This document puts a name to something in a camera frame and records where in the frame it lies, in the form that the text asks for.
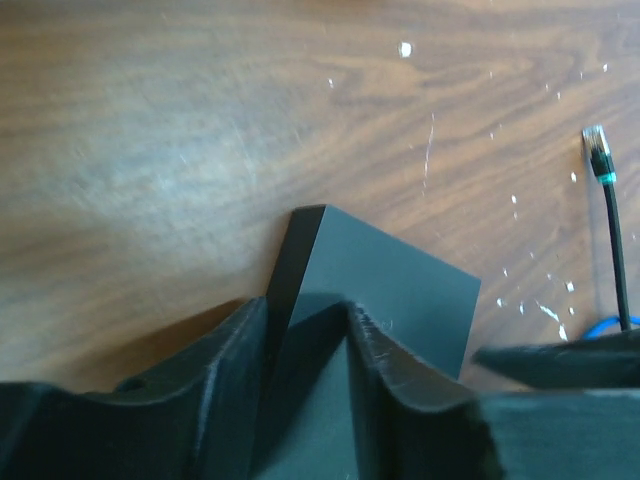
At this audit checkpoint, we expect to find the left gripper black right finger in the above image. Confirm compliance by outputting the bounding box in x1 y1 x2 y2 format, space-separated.
349 306 639 479

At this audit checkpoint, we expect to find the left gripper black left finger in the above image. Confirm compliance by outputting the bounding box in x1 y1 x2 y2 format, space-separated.
1 298 267 479

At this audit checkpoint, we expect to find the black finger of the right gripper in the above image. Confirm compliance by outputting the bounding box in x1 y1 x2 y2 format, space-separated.
473 330 639 389

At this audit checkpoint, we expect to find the blue ethernet cable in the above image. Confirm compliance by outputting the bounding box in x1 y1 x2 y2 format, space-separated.
582 314 640 342

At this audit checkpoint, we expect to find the black network switch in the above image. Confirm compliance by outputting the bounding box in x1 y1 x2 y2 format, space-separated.
251 205 481 479

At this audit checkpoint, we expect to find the black braided cable one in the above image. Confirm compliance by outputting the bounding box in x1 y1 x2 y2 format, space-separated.
581 124 634 332

